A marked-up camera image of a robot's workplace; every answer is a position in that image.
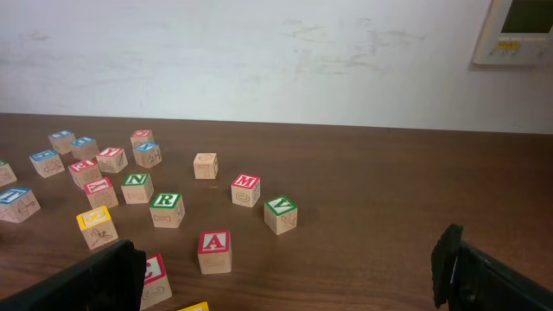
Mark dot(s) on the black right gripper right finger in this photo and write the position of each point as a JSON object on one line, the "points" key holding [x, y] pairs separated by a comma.
{"points": [[466, 279]]}

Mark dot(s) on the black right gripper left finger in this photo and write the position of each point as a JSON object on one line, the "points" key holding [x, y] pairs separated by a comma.
{"points": [[111, 279]]}

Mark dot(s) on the green letter R block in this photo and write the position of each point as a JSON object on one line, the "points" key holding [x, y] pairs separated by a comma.
{"points": [[167, 210]]}

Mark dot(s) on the red number 3 block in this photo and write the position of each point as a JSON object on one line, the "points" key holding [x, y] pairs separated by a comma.
{"points": [[156, 286]]}

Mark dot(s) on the yellow block centre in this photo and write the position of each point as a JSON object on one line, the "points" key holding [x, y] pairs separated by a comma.
{"points": [[97, 227]]}

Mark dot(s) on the red letter Y block lower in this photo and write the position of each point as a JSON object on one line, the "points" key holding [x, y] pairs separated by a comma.
{"points": [[101, 193]]}

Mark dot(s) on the red letter y block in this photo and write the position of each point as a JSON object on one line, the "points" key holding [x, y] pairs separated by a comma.
{"points": [[101, 193], [112, 160]]}

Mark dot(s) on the green letter N block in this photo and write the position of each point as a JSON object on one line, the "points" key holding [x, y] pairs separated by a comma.
{"points": [[137, 188]]}

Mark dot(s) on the yellow letter S block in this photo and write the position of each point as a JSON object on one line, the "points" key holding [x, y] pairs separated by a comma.
{"points": [[202, 306]]}

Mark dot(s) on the red letter A block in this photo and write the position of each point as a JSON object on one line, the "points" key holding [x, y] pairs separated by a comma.
{"points": [[215, 252]]}

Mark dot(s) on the red letter E block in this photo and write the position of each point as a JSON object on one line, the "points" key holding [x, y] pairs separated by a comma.
{"points": [[84, 172]]}

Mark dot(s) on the red letter Y block upper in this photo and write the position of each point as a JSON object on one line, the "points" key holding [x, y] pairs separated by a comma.
{"points": [[112, 160]]}

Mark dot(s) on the blue letter T block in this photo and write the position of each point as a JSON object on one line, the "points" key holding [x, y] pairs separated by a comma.
{"points": [[18, 204]]}

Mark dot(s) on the blue letter X block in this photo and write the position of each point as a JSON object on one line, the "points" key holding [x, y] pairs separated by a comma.
{"points": [[147, 154]]}

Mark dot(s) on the blue letter H block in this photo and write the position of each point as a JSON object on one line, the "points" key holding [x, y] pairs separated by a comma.
{"points": [[47, 163]]}

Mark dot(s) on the blue letter D block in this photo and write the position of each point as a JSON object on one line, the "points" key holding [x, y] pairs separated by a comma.
{"points": [[84, 148]]}

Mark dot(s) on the red letter Q block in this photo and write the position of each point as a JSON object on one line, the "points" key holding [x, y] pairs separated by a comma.
{"points": [[141, 136]]}

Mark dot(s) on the plain wooden block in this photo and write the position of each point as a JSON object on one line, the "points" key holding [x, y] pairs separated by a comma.
{"points": [[206, 166]]}

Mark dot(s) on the blue block top left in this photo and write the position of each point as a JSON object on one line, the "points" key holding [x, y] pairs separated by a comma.
{"points": [[61, 141]]}

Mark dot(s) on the green letter Z block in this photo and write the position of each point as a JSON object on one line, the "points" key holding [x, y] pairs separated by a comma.
{"points": [[7, 174]]}

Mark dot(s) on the red letter M block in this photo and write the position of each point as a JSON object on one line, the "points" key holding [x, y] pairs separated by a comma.
{"points": [[246, 190]]}

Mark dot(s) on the green letter V block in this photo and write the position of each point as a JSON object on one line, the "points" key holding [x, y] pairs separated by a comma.
{"points": [[280, 214]]}

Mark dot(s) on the beige wall thermostat panel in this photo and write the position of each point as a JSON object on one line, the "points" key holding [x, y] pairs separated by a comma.
{"points": [[515, 33]]}

